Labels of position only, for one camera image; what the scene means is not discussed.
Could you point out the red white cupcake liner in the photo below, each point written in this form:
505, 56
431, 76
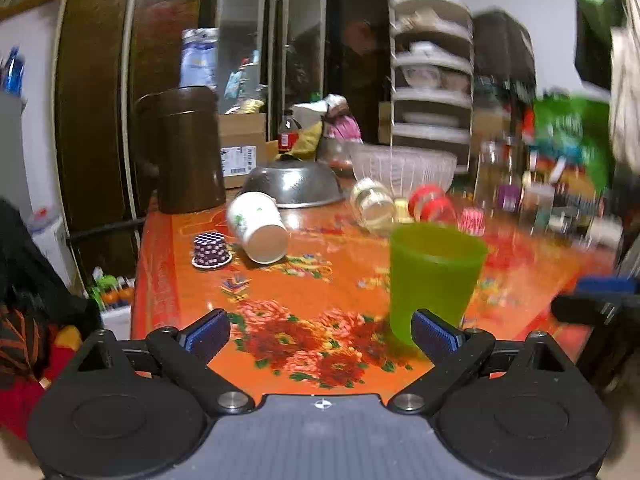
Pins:
472, 221

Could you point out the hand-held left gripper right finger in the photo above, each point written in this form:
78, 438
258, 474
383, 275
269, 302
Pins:
434, 336

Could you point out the brown plastic pitcher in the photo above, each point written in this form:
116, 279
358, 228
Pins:
182, 150

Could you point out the cardboard box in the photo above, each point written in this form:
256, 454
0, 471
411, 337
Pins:
242, 145

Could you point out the dark wooden cabinet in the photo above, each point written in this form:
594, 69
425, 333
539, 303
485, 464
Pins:
165, 35

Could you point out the white dish rack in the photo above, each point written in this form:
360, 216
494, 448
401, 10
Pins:
432, 85

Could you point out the clear plastic bowl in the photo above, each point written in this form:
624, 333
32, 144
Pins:
405, 165

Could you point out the red label bottle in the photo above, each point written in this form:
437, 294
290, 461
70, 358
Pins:
287, 135

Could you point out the white plastic container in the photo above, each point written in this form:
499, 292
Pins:
50, 240

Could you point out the green bag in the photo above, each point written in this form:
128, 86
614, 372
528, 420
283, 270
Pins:
570, 130

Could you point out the orange floral tablecloth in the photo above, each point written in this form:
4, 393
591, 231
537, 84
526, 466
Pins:
320, 285

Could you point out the yellow bag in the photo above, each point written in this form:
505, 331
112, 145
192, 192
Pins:
310, 140

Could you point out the white box of markers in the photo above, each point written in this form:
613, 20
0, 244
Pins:
116, 297

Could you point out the purple lid jar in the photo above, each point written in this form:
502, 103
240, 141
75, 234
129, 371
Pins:
508, 199

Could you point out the green plastic cup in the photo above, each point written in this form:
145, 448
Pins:
432, 270

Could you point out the purple dotted cupcake liner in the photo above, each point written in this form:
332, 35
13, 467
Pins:
210, 250

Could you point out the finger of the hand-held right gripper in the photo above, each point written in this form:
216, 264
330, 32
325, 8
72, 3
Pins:
585, 307

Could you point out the tall glass bottle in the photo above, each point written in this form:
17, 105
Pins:
489, 175

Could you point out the metal bowl upside down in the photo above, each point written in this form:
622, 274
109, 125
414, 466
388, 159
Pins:
292, 182

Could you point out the blue white packet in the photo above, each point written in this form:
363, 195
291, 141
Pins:
199, 60

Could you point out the dark cloth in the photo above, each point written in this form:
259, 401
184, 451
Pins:
35, 320

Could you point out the clear glass jar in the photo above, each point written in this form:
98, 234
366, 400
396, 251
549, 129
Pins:
372, 205

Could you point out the dark hanging bag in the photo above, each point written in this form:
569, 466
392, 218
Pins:
595, 30

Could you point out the pink bag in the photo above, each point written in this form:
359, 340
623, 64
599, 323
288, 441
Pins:
344, 127

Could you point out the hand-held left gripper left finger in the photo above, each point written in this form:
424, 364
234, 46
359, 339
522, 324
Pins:
207, 334

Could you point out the white paper cup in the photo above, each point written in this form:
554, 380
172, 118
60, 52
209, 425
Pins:
255, 225

